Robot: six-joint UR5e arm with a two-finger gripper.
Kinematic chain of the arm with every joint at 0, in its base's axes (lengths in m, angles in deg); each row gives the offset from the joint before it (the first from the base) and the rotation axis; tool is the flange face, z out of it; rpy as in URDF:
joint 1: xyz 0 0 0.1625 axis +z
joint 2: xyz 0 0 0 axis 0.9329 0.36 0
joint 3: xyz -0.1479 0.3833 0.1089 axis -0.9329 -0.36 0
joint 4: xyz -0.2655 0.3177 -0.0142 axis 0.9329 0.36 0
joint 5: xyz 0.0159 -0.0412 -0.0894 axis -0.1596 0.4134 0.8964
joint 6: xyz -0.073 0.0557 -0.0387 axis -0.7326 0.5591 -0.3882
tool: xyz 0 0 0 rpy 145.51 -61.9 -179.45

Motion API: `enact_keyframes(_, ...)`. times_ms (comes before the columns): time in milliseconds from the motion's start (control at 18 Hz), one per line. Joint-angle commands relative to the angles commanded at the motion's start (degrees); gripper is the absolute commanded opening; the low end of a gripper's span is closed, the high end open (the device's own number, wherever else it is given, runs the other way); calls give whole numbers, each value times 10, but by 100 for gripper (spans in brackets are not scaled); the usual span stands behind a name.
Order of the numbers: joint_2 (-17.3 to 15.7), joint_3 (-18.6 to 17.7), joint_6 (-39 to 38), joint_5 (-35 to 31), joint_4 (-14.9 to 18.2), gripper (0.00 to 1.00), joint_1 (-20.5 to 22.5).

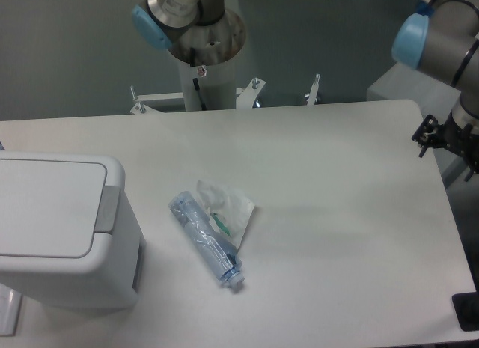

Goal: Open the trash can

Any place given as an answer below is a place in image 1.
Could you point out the silver robot arm blue cap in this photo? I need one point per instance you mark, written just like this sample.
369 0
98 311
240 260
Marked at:
196 32

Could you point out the paper sheet under trash can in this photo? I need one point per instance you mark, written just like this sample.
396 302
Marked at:
11 301

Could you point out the black clamp on table edge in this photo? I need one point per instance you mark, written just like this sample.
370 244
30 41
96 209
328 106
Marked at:
466 308

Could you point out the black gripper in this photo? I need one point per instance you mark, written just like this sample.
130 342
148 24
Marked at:
451 137

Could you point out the white metal bracket frame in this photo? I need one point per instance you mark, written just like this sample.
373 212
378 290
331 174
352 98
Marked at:
247 98

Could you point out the crushed clear plastic bottle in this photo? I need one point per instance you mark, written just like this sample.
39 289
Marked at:
219 255

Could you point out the white plastic trash can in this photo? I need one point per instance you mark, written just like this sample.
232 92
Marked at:
108 275

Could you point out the white trash can lid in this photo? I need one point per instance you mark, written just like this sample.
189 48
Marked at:
49 209

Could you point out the crumpled white plastic wrapper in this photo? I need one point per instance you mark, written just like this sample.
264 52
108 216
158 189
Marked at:
229 210

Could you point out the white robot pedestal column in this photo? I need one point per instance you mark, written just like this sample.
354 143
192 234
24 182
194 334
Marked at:
208 87

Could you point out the silver bolt clamp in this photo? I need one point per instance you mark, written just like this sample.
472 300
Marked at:
313 97

